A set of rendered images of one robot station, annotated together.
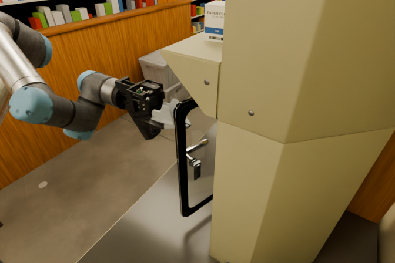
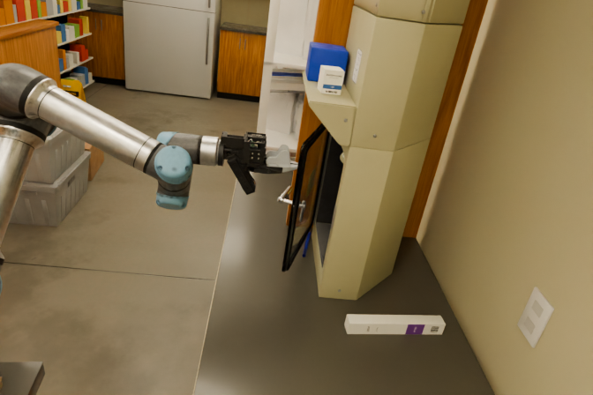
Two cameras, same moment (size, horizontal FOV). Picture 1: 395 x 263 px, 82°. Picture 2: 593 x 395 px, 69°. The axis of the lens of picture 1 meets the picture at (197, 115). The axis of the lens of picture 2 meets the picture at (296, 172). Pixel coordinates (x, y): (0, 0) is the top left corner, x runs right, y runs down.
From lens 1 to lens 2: 79 cm
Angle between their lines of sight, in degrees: 35
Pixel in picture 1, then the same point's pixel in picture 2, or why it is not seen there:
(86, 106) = not seen: hidden behind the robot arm
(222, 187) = (346, 204)
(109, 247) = (224, 326)
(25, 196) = not seen: outside the picture
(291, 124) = (397, 137)
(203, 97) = (341, 131)
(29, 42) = not seen: hidden behind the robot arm
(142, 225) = (240, 300)
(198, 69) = (341, 112)
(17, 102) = (170, 160)
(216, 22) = (332, 80)
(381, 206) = (416, 219)
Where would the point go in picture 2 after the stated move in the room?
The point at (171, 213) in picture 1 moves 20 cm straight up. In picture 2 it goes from (260, 282) to (267, 224)
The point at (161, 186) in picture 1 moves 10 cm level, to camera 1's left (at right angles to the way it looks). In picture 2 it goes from (229, 265) to (198, 274)
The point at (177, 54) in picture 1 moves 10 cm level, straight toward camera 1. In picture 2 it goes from (323, 103) to (355, 117)
